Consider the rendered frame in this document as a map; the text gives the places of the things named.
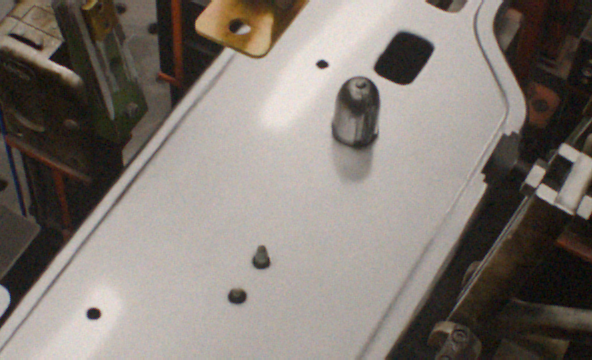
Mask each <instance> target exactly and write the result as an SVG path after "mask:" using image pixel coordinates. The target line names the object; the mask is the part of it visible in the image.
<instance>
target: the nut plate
mask: <svg viewBox="0 0 592 360"><path fill-rule="evenodd" d="M310 1H311V0H294V1H293V2H292V3H291V4H290V6H289V7H288V9H282V7H280V6H278V5H276V3H275V2H274V0H214V1H213V2H212V3H211V5H210V6H208V7H207V8H206V9H205V10H204V12H203V13H202V14H201V15H200V16H199V19H198V20H197V21H196V26H195V30H197V31H196V32H198V33H199V34H200V35H202V36H204V37H206V38H208V39H210V40H212V42H215V43H218V44H220V45H222V46H224V47H226V48H228V49H231V50H234V51H236V52H238V53H240V54H242V55H244V56H248V57H250V58H253V59H261V58H264V57H266V56H267V55H268V53H269V52H270V51H271V50H272V48H274V46H275V45H276V44H277V42H278V41H279V40H280V38H281V37H282V36H283V35H284V33H285V32H287V31H288V28H289V27H290V26H291V25H292V23H293V22H294V21H295V20H296V18H297V17H298V16H299V14H300V13H302V12H303V11H304V9H305V7H306V6H307V4H308V3H309V2H310ZM235 22H243V23H246V24H247V25H248V26H249V28H250V29H249V31H248V32H246V33H244V34H234V33H232V32H231V31H230V30H229V28H230V26H231V24H233V23H235Z"/></svg>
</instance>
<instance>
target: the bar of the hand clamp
mask: <svg viewBox="0 0 592 360"><path fill-rule="evenodd" d="M522 138H523V136H520V134H518V133H516V132H515V131H513V130H511V132H510V133H509V135H508V134H506V133H505V132H503V134H502V135H501V138H500V140H499V141H498V143H497V145H496V146H495V148H494V150H493V151H492V153H491V156H490V157H489V159H488V161H487V162H486V164H484V166H483V167H482V169H481V172H480V174H482V175H484V176H485V178H483V180H482V182H485V183H487V184H488V186H490V187H492V188H493V187H494V186H495V183H496V182H497V183H498V184H500V186H501V184H502V183H503V181H504V180H505V178H506V177H507V175H509V176H511V177H513V178H516V179H517V180H519V181H521V182H522V183H523V184H522V187H521V189H520V191H519V192H520V193H522V194H524V195H525V196H526V198H525V199H524V200H523V203H522V204H521V206H520V207H519V209H518V210H517V212H515V213H514V214H513V216H512V217H511V220H510V221H509V223H508V224H507V226H506V227H505V228H504V230H503V231H502V234H501V235H500V237H499V238H498V240H497V241H496V242H495V244H494V245H493V247H491V249H490V251H489V252H488V254H487V255H486V256H485V258H484V259H483V261H482V262H481V265H480V266H479V268H478V269H477V270H476V272H475V273H474V275H472V276H471V279H470V280H469V282H468V283H467V284H466V286H465V287H464V289H463V290H462V292H461V294H460V296H459V298H458V299H456V303H457V304H456V306H455V307H454V309H453V311H452V313H451V314H450V315H449V317H448V318H447V320H446V321H450V322H454V323H459V324H461V325H463V326H465V327H468V328H470V329H471V331H472V332H473V333H474V334H475V335H476V336H477V337H478V338H479V339H480V338H481V337H482V336H483V335H484V333H485V332H486V331H487V329H488V328H489V327H490V326H491V324H493V322H494V321H495V320H496V318H497V317H498V316H499V315H500V313H501V312H502V311H503V309H504V308H505V307H506V305H507V303H508V302H509V301H510V300H511V298H513V297H514V296H515V294H516V293H517V292H518V291H519V288H520V287H521V286H522V285H523V283H524V282H525V281H526V280H527V278H528V277H529V276H530V273H531V272H532V271H533V270H534V268H536V267H537V266H538V265H539V263H540V262H541V261H542V260H543V258H544V256H545V255H546V253H547V252H548V251H549V250H550V248H551V247H552V246H553V245H554V243H555V242H556V240H557V238H558V237H559V236H560V235H561V233H562V232H563V231H564V230H565V228H566V227H567V226H568V225H569V222H570V224H571V225H573V226H575V227H576V228H578V229H581V228H582V227H583V226H584V223H585V222H588V223H590V224H592V190H590V189H589V188H590V186H591V183H592V158H591V157H589V156H587V155H585V154H583V153H580V152H578V151H577V150H575V149H572V148H571V146H569V145H567V144H565V143H561V144H560V145H559V147H558V149H557V151H556V152H555V154H554V155H553V156H552V158H551V159H550V161H549V162H548V163H546V162H544V161H542V160H541V159H539V158H538V159H537V161H536V162H535V164H534V165H532V164H530V163H528V162H527V161H525V160H523V159H522V158H520V157H519V156H520V154H521V151H522V150H523V148H524V146H525V145H524V144H523V143H521V142H519V141H521V140H522Z"/></svg>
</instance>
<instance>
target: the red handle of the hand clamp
mask: <svg viewBox="0 0 592 360"><path fill-rule="evenodd" d="M487 331H494V332H501V333H508V334H515V335H521V336H523V335H528V336H534V337H541V338H549V339H555V340H562V341H568V342H575V343H582V344H588V345H592V309H584V308H576V307H570V308H568V307H560V306H552V305H545V304H537V303H529V302H522V301H514V300H510V301H509V302H508V303H507V305H506V307H505V308H504V309H503V311H502V312H501V313H500V315H499V316H498V317H497V318H496V320H495V321H494V322H493V324H491V326H490V327H489V328H488V329H487Z"/></svg>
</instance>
